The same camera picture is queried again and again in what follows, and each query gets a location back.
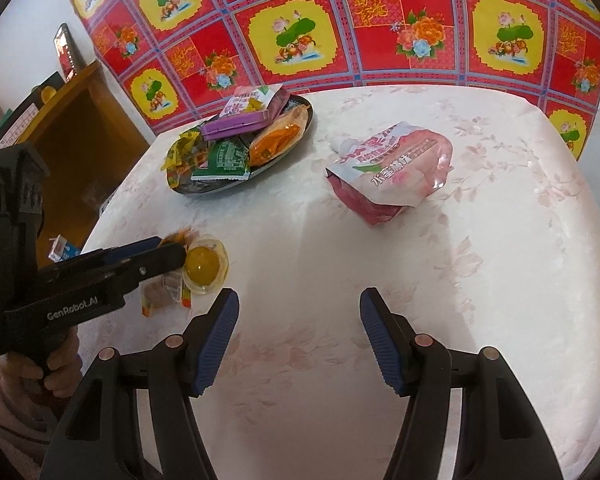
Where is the clear orange snack packet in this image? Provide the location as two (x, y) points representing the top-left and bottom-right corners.
(141, 229), (201, 317)

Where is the orange beige snack packet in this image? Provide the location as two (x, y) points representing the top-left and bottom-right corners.
(249, 102), (312, 167)

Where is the yellow jelly cup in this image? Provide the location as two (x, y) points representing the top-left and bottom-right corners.
(182, 237), (230, 294)

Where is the purple snack tray packet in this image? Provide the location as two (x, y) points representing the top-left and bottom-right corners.
(200, 84), (289, 142)

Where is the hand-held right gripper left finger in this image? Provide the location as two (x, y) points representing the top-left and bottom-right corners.
(39, 287), (241, 480)

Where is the person's left forearm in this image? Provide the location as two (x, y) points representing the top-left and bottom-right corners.
(0, 360), (58, 480)

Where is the red floral printed cloth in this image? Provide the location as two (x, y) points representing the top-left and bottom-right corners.
(52, 0), (600, 162)

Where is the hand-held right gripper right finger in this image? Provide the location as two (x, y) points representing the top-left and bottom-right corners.
(359, 287), (563, 480)

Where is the black phone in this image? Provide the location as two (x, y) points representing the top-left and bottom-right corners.
(53, 23), (77, 84)

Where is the wooden cabinet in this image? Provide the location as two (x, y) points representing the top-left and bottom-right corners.
(0, 59), (152, 267)

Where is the blue patterned ceramic plate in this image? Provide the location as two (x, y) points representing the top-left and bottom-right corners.
(166, 92), (315, 197)

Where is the small blue white carton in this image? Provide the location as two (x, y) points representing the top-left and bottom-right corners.
(48, 233), (81, 263)

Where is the yellow green candy packet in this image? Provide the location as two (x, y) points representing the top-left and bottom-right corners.
(162, 127), (212, 189)

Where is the white floral tablecloth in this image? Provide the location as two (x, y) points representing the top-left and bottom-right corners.
(77, 85), (600, 480)

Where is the green red-label snack packet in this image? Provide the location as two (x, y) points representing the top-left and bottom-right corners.
(191, 138), (252, 182)

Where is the large pink jelly pouch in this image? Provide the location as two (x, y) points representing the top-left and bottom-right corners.
(325, 121), (454, 228)

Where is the black box with pink label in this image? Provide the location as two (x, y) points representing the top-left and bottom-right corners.
(0, 71), (67, 154)

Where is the person's left hand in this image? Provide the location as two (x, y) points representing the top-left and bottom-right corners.
(0, 330), (84, 397)

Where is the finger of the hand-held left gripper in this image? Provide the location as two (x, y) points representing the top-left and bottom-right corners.
(99, 236), (164, 267)
(119, 243), (188, 292)

